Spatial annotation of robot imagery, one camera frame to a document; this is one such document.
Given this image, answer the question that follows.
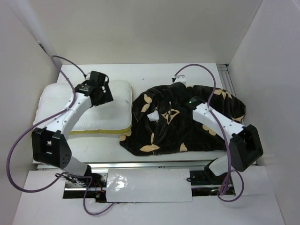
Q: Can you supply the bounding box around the white pillow yellow edge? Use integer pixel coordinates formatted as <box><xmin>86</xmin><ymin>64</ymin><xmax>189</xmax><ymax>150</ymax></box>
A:
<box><xmin>33</xmin><ymin>80</ymin><xmax>132</xmax><ymax>135</ymax></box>

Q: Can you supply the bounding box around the black beige patterned pillowcase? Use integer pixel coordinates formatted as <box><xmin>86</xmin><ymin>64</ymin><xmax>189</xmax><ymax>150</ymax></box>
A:
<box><xmin>119</xmin><ymin>85</ymin><xmax>246</xmax><ymax>156</ymax></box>

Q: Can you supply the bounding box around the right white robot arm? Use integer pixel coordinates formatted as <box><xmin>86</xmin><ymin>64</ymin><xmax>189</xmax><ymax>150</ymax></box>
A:
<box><xmin>169</xmin><ymin>82</ymin><xmax>263</xmax><ymax>184</ymax></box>

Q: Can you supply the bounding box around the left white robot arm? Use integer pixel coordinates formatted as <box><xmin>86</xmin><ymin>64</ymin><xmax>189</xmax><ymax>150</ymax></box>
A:
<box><xmin>31</xmin><ymin>71</ymin><xmax>113</xmax><ymax>187</ymax></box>

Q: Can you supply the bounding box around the white cover plate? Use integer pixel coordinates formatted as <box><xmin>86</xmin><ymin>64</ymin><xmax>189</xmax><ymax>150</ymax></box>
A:
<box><xmin>105</xmin><ymin>168</ymin><xmax>192</xmax><ymax>203</ymax></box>

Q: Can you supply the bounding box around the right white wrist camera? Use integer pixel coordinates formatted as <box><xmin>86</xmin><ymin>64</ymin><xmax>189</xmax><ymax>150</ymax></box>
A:
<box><xmin>172</xmin><ymin>75</ymin><xmax>186</xmax><ymax>88</ymax></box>

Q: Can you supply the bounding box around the aluminium side rail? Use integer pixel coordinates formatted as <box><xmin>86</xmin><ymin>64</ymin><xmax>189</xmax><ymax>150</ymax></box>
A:
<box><xmin>217</xmin><ymin>64</ymin><xmax>236</xmax><ymax>96</ymax></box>

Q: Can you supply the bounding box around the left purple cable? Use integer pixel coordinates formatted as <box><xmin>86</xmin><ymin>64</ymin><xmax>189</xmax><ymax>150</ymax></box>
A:
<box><xmin>6</xmin><ymin>55</ymin><xmax>118</xmax><ymax>215</ymax></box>

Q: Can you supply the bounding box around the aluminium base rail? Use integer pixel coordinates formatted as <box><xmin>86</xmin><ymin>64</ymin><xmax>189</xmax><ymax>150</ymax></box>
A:
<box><xmin>36</xmin><ymin>159</ymin><xmax>236</xmax><ymax>200</ymax></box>

